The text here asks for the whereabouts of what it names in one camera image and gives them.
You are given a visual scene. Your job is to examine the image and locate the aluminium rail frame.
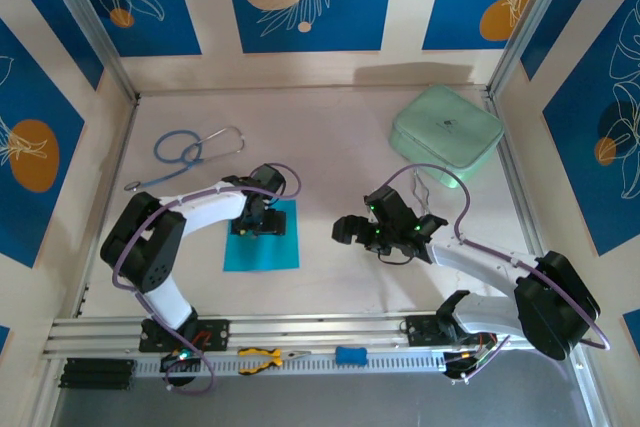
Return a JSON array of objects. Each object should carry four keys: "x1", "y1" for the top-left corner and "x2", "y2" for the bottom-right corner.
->
[{"x1": 42, "y1": 307, "x2": 589, "y2": 363}]

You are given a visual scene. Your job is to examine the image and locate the cyan blue cloth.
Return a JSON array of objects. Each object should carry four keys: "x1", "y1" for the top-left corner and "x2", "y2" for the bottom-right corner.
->
[{"x1": 222, "y1": 198, "x2": 302, "y2": 273}]

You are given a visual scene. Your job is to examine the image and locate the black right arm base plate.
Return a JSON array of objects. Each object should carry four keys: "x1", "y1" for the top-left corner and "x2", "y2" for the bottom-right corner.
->
[{"x1": 405, "y1": 314, "x2": 496, "y2": 348}]

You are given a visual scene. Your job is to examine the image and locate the yellow handled pliers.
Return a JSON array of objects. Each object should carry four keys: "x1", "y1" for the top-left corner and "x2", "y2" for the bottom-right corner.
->
[{"x1": 237, "y1": 346, "x2": 312, "y2": 376}]

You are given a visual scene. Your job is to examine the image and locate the black controller board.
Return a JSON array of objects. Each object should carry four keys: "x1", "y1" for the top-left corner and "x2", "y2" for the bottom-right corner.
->
[
  {"x1": 159, "y1": 349, "x2": 201, "y2": 388},
  {"x1": 442, "y1": 346, "x2": 494, "y2": 386}
]

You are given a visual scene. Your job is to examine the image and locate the mint green zip case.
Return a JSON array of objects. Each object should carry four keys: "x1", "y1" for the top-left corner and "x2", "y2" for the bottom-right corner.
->
[{"x1": 389, "y1": 85, "x2": 505, "y2": 191}]

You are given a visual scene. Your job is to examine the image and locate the blue bone-shaped foam piece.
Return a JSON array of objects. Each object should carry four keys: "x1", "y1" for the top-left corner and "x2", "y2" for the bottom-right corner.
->
[{"x1": 334, "y1": 345, "x2": 369, "y2": 366}]

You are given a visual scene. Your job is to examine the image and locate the blue stethoscope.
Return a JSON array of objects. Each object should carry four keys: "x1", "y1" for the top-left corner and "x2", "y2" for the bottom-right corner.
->
[{"x1": 123, "y1": 125, "x2": 246, "y2": 193}]

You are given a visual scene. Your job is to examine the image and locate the aluminium side rail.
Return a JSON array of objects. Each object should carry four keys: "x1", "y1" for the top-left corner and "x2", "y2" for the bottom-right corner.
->
[
  {"x1": 487, "y1": 91, "x2": 559, "y2": 308},
  {"x1": 74, "y1": 96, "x2": 141, "y2": 319}
]

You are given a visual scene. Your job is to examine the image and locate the aluminium corner post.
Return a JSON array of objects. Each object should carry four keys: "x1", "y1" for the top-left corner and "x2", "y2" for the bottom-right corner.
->
[
  {"x1": 34, "y1": 0, "x2": 141, "y2": 103},
  {"x1": 487, "y1": 0, "x2": 616, "y2": 98}
]

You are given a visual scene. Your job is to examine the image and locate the grey slotted cable duct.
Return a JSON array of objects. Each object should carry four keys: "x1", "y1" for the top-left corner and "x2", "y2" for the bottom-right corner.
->
[{"x1": 134, "y1": 350, "x2": 446, "y2": 379}]

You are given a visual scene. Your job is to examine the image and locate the black stacked blocks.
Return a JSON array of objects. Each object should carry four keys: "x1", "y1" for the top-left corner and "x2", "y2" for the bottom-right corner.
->
[{"x1": 58, "y1": 357, "x2": 137, "y2": 391}]

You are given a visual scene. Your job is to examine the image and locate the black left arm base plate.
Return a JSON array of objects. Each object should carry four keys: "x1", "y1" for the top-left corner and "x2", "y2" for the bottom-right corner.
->
[{"x1": 138, "y1": 319, "x2": 231, "y2": 353}]

